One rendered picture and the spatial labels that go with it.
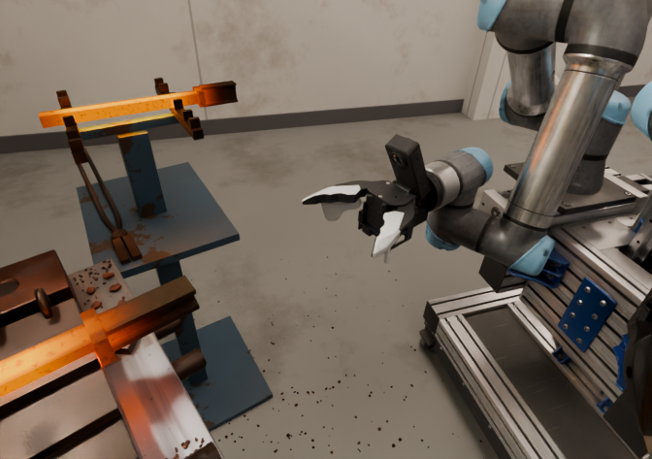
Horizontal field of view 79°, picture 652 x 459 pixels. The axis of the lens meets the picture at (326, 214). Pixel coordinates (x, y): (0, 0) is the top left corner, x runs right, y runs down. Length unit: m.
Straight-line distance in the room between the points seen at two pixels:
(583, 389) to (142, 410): 1.28
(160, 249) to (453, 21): 3.12
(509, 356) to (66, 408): 1.30
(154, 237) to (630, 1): 0.95
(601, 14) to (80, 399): 0.77
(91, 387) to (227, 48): 2.82
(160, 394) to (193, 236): 0.52
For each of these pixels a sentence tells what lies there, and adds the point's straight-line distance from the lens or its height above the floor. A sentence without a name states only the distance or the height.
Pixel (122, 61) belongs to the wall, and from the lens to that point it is 3.15.
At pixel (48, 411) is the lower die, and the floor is 0.99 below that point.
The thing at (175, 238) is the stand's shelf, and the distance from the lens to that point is 0.97.
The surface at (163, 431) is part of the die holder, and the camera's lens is 0.48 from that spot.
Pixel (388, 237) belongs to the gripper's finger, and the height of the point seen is 1.00.
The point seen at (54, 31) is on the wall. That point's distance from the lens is 3.18.
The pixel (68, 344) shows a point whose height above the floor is 1.01.
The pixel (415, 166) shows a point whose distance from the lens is 0.58.
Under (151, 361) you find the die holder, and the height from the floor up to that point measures 0.91.
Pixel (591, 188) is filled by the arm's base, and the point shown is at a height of 0.84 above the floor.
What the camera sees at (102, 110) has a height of 1.01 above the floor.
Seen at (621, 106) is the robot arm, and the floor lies 1.03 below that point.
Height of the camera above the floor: 1.33
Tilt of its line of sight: 36 degrees down
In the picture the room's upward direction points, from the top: 2 degrees clockwise
